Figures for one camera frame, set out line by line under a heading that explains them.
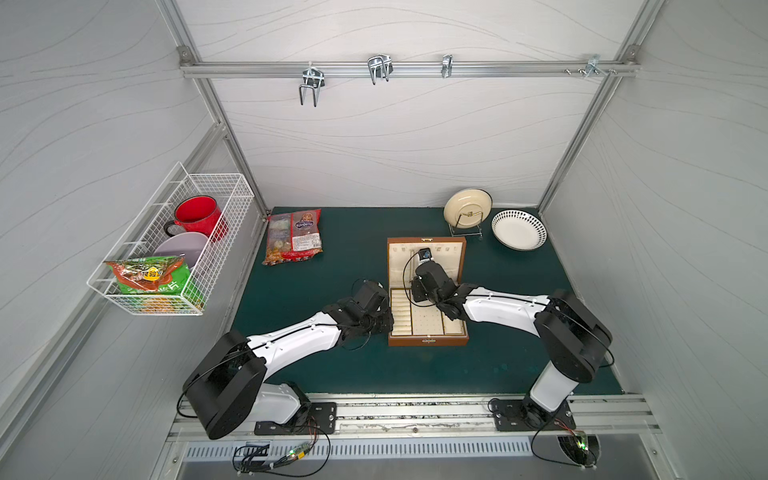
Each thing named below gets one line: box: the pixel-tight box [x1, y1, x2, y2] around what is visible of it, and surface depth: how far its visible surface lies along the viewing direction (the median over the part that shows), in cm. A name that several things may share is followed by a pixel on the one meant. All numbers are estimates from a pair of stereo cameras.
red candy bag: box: [262, 208, 323, 266], surface depth 109 cm
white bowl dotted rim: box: [491, 209, 548, 252], surface depth 116 cm
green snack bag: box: [103, 254, 204, 310], surface depth 55 cm
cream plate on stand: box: [444, 188, 493, 229], surface depth 105 cm
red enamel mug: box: [164, 195, 229, 243], surface depth 67 cm
